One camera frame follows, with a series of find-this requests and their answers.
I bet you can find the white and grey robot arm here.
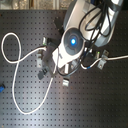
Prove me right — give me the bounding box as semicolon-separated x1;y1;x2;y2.
52;0;123;77

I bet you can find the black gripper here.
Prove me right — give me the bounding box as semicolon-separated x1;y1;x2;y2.
38;37;59;79

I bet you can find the blue object at edge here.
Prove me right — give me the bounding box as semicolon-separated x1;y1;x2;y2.
0;85;5;93

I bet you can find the metal cable clip upper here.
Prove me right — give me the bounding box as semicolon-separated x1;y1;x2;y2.
36;50;44;68

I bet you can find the metal cable clip right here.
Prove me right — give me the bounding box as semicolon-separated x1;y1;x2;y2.
97;50;109;70

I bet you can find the metal cable clip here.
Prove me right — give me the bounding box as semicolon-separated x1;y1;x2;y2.
62;78;69;86
36;50;44;68
97;50;109;70

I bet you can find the metal cable clip bottom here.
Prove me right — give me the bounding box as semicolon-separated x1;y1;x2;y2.
62;78;69;86

